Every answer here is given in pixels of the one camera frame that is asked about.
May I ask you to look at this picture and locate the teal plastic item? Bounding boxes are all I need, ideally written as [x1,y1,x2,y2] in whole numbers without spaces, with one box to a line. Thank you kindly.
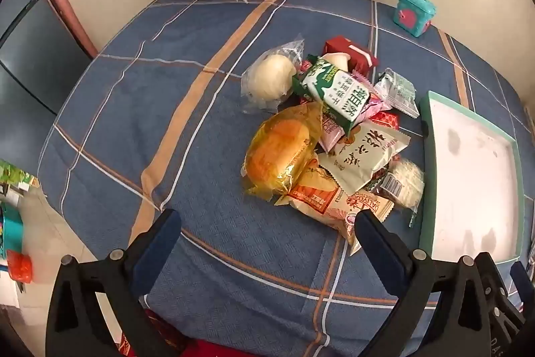
[0,201,25,257]

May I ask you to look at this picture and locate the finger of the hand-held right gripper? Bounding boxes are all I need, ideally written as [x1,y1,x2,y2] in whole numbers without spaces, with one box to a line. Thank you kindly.
[475,252,535,357]

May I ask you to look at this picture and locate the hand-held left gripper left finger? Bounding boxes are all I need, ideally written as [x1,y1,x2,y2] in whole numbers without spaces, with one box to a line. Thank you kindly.
[45,208,197,357]

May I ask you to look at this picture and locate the white tray with teal rim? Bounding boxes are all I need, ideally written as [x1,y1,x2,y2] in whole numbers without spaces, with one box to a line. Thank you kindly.
[418,90,525,263]

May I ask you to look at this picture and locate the white roll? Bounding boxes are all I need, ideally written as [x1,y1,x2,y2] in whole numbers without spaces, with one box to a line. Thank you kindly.
[370,157,426,227]

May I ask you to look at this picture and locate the beige snack packet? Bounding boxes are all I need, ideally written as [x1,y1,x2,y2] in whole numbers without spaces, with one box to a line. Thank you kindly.
[318,122,411,194]

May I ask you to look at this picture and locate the red cloth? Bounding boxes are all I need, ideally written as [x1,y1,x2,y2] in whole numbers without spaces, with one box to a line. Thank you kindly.
[118,307,235,357]

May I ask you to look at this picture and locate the orange beige bread packet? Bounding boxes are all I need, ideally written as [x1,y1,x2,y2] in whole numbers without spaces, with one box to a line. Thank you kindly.
[274,158,396,255]

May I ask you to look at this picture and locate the blue plaid tablecloth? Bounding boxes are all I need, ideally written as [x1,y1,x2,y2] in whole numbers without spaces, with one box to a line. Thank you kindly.
[37,0,535,357]

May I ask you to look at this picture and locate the orange plastic item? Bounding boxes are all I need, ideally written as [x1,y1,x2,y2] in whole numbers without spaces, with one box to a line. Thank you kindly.
[6,249,34,283]

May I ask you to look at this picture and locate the grey glass cabinet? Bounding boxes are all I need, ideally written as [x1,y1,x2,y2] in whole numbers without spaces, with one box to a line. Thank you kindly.
[0,0,95,119]

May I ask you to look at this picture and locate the green white milk pouch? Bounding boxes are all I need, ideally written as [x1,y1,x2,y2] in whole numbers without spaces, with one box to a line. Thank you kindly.
[291,57,370,135]

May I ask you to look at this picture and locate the green printed bag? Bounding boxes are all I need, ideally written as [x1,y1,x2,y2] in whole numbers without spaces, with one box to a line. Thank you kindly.
[0,160,41,196]

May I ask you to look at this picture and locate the teal toy house box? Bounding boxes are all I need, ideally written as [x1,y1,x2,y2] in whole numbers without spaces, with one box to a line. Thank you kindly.
[394,0,436,36]

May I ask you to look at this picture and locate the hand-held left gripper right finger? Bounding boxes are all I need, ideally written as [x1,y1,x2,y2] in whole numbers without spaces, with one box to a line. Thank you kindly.
[354,210,492,357]

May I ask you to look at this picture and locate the pink snack packet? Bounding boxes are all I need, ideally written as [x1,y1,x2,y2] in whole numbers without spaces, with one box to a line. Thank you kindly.
[320,95,391,153]

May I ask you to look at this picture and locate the red brick-shaped packet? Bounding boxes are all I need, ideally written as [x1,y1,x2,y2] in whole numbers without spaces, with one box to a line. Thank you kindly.
[324,36,379,77]

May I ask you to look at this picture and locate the yellow bread packet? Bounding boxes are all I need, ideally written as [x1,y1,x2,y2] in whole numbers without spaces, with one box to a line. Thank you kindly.
[241,102,324,201]

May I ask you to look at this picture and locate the white bun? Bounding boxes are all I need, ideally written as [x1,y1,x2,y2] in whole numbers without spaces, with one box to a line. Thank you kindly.
[240,34,306,113]

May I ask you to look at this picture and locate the pale green small packet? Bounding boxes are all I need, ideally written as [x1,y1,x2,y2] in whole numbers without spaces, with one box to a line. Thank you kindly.
[373,68,420,118]

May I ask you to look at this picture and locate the pink furniture panel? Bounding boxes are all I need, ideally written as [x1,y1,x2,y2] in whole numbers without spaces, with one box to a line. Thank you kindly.
[45,0,100,59]

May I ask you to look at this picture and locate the small red packet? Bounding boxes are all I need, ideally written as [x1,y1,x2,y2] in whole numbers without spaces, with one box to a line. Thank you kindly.
[370,111,401,131]

